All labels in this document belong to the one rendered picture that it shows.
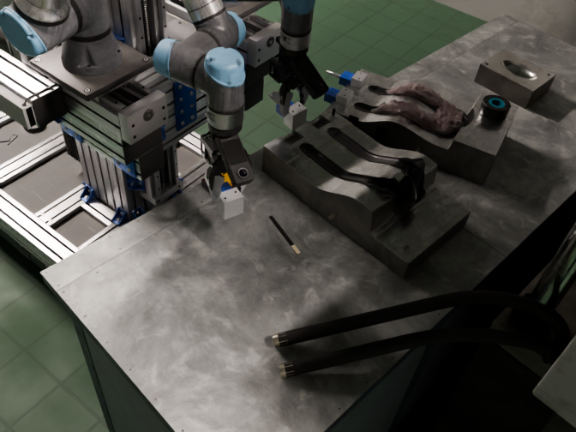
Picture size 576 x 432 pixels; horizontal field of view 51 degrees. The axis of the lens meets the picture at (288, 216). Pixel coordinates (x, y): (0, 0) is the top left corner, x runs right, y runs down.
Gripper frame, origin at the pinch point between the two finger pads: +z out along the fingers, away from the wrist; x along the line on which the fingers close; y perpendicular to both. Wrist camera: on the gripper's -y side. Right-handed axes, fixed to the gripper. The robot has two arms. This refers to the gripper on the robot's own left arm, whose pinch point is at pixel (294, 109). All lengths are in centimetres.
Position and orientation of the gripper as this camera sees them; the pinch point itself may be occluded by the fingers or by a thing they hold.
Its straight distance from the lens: 165.7
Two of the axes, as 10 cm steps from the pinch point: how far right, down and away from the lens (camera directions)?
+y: -6.5, -6.2, 4.4
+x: -7.6, 4.8, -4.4
